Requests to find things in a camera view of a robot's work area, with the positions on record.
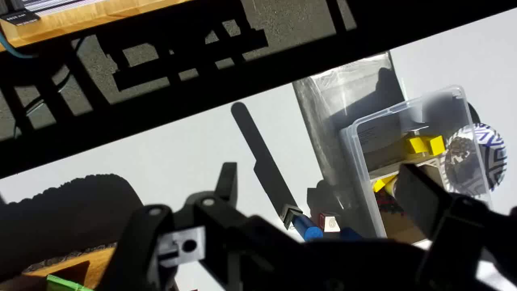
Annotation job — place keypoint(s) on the blue cylinder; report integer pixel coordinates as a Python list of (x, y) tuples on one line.
[(312, 233)]

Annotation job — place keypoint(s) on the clear plastic container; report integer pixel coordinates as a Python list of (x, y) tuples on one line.
[(376, 140)]

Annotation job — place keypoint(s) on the yellow toy block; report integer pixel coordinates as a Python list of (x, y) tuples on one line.
[(425, 145), (383, 183)]

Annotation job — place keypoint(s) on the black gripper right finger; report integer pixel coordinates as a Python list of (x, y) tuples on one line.
[(429, 204)]

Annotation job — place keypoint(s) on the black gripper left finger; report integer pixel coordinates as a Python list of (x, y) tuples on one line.
[(226, 183)]

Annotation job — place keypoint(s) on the blue white patterned bowl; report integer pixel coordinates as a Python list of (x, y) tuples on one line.
[(492, 156)]

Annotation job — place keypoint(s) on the large bark-edged wooden bowl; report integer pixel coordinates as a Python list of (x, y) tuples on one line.
[(64, 216)]

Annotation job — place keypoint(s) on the wooden-edged stand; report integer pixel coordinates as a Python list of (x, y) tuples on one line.
[(80, 18)]

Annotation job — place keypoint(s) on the gray square tray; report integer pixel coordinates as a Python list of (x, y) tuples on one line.
[(328, 103)]

